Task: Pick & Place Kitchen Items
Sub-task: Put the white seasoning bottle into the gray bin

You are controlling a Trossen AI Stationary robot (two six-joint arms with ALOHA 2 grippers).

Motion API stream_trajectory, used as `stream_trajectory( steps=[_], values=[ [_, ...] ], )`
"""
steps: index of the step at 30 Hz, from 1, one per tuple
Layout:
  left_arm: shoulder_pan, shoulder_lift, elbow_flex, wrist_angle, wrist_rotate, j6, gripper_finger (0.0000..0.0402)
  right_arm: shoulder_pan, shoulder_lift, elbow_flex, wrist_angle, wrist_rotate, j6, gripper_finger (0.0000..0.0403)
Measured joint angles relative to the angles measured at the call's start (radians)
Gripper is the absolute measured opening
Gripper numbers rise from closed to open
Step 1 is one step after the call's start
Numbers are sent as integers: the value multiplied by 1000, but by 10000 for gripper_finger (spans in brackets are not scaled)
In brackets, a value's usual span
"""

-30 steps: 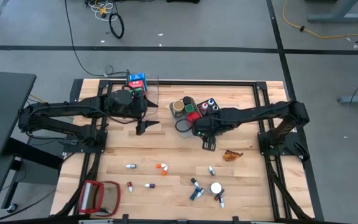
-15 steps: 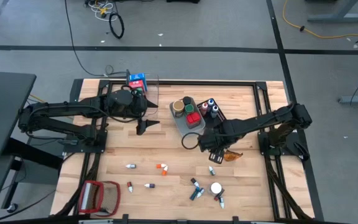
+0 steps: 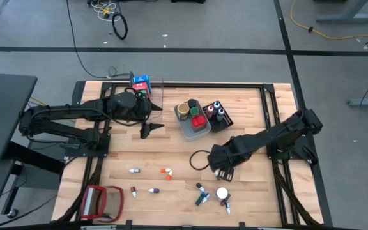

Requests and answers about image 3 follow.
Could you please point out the tan lid seasoning jar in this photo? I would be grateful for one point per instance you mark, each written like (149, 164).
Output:
(183, 110)

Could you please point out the black metal table frame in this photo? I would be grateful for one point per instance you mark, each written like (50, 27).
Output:
(187, 85)

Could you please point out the green Apple Jacks cereal box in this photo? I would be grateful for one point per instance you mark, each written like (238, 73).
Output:
(144, 92)

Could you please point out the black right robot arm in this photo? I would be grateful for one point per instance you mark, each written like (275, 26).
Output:
(276, 134)

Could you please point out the red rimmed mesh basket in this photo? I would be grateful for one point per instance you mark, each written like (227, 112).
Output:
(102, 204)

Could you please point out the clear plastic bin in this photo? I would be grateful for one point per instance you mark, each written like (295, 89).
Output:
(158, 92)

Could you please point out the grey desk leg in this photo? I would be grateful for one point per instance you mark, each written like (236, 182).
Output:
(350, 17)

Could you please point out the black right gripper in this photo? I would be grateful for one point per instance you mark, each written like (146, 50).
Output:
(228, 155)

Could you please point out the large black food colouring bottle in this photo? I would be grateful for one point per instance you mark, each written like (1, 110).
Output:
(220, 113)

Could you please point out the black table edge clamp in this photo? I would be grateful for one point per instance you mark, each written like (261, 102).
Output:
(128, 223)
(242, 224)

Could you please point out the light grey plastic bin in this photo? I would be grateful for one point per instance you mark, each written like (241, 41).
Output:
(187, 129)

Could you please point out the green label spice jar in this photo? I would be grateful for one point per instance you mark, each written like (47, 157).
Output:
(194, 111)

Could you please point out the red Froot Loops cereal box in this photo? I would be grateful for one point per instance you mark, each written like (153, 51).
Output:
(140, 86)

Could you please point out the red patterned tin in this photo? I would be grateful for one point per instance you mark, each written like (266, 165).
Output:
(199, 122)

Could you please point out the small white cap dropper bottle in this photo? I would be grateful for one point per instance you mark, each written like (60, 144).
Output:
(206, 198)

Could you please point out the black desk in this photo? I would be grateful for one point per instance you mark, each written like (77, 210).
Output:
(5, 111)

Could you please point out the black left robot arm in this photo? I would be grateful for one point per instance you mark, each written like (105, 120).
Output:
(59, 110)

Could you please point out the large blue food colouring bottle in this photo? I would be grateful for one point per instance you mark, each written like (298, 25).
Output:
(216, 105)

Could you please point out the small dark dropper bottle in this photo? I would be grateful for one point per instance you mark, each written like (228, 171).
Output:
(153, 190)

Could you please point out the white lid glass jar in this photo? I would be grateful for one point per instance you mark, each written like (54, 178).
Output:
(221, 192)

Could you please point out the small teal dropper bottle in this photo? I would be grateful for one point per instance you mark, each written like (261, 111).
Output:
(199, 200)

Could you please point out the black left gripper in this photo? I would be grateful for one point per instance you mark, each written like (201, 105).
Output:
(128, 107)

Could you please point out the black desk base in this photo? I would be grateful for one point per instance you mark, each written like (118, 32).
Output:
(34, 159)

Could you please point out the small orange dropper bottle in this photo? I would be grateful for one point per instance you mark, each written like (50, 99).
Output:
(165, 170)
(169, 175)

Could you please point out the blue cereal box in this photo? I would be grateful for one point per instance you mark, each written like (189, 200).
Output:
(141, 79)

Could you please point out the black mesh basket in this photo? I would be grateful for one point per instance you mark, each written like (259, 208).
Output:
(227, 123)

